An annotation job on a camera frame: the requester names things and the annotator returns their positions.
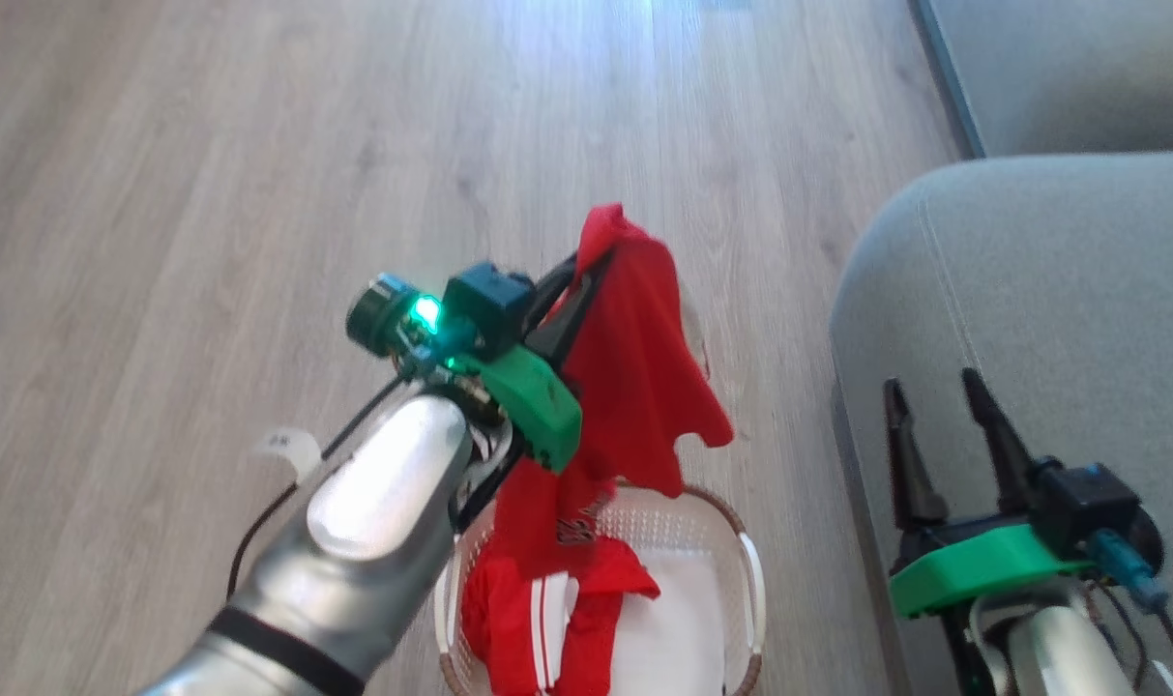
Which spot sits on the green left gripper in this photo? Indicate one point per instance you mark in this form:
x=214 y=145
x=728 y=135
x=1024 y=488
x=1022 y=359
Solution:
x=533 y=401

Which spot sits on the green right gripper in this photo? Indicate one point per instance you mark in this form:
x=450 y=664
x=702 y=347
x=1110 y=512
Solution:
x=982 y=570

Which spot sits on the grey upholstered sofa section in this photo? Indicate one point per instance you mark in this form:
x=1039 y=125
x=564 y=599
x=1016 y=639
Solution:
x=1079 y=68

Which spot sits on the white laundry basket brown rim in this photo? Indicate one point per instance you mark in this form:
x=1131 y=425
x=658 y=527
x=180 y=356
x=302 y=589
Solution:
x=692 y=619

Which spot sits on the red garment with white stripes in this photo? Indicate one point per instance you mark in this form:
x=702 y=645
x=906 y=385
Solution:
x=634 y=367

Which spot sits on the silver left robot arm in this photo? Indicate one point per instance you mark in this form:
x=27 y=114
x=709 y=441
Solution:
x=373 y=503

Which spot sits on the dark right wrist camera box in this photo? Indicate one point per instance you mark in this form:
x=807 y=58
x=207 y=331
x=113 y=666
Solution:
x=1084 y=503

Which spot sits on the dark left wrist camera box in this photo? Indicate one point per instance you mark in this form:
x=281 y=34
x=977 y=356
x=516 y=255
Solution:
x=489 y=304

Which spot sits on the dark wrist camera box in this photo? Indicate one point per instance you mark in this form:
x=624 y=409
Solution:
x=1084 y=503
x=489 y=304

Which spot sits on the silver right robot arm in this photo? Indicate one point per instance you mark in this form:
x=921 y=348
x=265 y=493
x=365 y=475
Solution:
x=1060 y=648

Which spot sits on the grey fabric sofa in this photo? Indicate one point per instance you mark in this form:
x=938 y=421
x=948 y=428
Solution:
x=1050 y=309

